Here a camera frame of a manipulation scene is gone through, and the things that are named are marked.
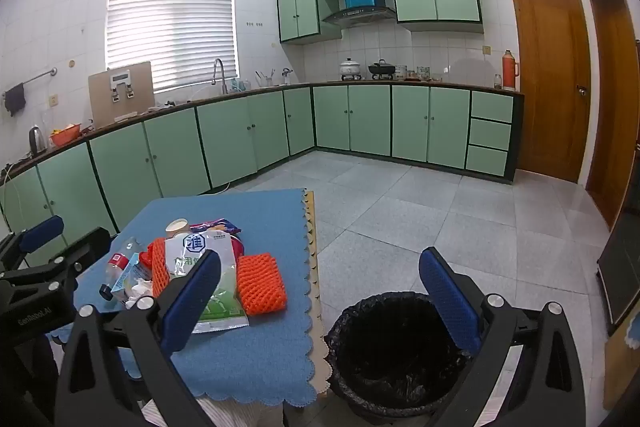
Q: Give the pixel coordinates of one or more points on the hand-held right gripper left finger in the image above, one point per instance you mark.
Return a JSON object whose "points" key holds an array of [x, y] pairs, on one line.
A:
{"points": [[192, 302]]}

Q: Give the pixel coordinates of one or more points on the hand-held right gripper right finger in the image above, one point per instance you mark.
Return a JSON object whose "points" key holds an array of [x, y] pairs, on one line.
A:
{"points": [[450, 302]]}

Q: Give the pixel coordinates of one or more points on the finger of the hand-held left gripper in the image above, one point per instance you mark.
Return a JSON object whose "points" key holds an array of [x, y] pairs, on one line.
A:
{"points": [[87, 247], [42, 233]]}

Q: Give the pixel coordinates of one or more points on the clear bottle with red cap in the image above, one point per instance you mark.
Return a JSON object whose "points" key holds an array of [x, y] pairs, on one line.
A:
{"points": [[120, 254]]}

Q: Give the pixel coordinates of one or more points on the orange foam net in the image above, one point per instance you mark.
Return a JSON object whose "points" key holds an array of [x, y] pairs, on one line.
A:
{"points": [[159, 267], [260, 282]]}

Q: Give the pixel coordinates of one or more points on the blue white drink carton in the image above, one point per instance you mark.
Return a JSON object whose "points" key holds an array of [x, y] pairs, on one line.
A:
{"points": [[125, 279]]}

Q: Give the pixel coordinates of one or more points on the white green plastic bag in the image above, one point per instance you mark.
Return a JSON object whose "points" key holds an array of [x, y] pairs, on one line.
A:
{"points": [[190, 249]]}

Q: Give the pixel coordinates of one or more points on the black-lined waste bin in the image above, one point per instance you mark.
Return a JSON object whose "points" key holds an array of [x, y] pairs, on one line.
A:
{"points": [[395, 347]]}

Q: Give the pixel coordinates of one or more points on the white paper cup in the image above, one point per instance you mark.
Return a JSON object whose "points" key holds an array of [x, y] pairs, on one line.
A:
{"points": [[176, 227]]}

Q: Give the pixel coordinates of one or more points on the purple snack packet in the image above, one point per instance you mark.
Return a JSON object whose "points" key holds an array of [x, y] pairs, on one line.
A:
{"points": [[215, 225]]}

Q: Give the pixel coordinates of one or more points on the electric kettle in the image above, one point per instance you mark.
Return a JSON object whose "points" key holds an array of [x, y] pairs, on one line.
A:
{"points": [[36, 139]]}

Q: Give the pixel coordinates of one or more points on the orange basket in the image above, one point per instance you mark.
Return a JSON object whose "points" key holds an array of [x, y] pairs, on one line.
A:
{"points": [[65, 135]]}

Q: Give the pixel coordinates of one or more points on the blue foam mat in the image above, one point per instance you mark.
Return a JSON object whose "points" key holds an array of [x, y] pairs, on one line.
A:
{"points": [[280, 227]]}

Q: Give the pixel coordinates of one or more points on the dark towel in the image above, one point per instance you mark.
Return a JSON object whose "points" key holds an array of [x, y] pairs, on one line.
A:
{"points": [[15, 99]]}

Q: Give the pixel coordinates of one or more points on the beige foam mat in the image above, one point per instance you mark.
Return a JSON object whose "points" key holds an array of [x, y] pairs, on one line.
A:
{"points": [[311, 232]]}

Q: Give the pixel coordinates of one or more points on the brown cardboard box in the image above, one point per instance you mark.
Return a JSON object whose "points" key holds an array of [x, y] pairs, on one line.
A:
{"points": [[120, 102]]}

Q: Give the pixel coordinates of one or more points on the black cabinet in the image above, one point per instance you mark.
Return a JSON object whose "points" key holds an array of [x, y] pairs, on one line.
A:
{"points": [[620, 277]]}

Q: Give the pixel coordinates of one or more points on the cardboard box with blue print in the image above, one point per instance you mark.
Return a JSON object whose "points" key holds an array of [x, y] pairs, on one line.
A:
{"points": [[622, 372]]}

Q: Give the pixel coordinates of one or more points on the green base cabinets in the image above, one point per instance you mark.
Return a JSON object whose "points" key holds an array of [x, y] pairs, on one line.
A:
{"points": [[370, 122]]}

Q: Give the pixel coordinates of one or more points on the steel faucet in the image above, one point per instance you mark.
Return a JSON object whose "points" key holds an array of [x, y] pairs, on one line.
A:
{"points": [[218, 74]]}

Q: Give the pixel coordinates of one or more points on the utensil holder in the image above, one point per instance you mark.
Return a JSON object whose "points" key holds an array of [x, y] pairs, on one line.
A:
{"points": [[265, 80]]}

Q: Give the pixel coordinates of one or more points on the white window blind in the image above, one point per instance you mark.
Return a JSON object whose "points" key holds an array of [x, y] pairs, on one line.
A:
{"points": [[170, 27]]}

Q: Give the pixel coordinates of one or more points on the gas stove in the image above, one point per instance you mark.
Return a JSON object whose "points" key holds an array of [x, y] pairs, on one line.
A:
{"points": [[365, 79]]}

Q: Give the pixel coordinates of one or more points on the red thermos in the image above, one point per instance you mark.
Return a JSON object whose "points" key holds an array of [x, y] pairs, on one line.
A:
{"points": [[508, 69]]}

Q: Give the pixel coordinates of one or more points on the wooden door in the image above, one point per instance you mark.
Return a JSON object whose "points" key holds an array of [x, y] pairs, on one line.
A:
{"points": [[550, 82], [612, 107]]}

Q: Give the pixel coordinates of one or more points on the black wok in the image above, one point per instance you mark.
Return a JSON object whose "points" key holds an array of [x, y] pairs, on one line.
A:
{"points": [[382, 68]]}

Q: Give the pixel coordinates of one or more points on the white cooking pot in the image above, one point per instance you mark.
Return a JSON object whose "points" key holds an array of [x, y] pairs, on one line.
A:
{"points": [[349, 68]]}

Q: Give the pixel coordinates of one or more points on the range hood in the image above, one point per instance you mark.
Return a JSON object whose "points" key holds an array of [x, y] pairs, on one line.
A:
{"points": [[357, 14]]}

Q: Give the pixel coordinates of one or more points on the wall towel bar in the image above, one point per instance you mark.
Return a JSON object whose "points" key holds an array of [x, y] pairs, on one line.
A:
{"points": [[37, 78]]}

